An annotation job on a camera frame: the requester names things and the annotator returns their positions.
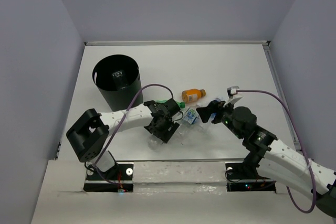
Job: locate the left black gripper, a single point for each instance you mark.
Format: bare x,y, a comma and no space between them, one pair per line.
164,135

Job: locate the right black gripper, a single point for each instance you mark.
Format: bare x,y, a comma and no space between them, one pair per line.
213,106

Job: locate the blue label water bottle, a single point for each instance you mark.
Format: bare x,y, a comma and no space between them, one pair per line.
216,100

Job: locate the clear bottle teal label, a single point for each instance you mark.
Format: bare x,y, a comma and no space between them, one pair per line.
190,121

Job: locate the clear pepsi bottle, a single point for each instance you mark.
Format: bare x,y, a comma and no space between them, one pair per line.
154,142

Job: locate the orange juice bottle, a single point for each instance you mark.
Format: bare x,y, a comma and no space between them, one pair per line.
192,95

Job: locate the green plastic bottle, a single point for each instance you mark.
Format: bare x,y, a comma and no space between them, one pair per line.
180,104

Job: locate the clear bottle white cap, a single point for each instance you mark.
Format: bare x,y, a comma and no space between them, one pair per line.
120,80

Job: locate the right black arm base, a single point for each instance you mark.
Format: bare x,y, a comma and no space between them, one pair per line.
243,178

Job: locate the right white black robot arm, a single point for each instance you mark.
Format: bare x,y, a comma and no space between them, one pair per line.
271,157

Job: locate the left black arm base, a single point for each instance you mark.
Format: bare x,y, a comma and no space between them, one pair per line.
119,179

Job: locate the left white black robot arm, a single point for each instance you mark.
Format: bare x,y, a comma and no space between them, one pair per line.
88,135

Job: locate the black cylindrical bin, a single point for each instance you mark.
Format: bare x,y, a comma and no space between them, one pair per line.
101,75

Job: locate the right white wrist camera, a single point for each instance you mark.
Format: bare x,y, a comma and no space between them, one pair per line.
233,95

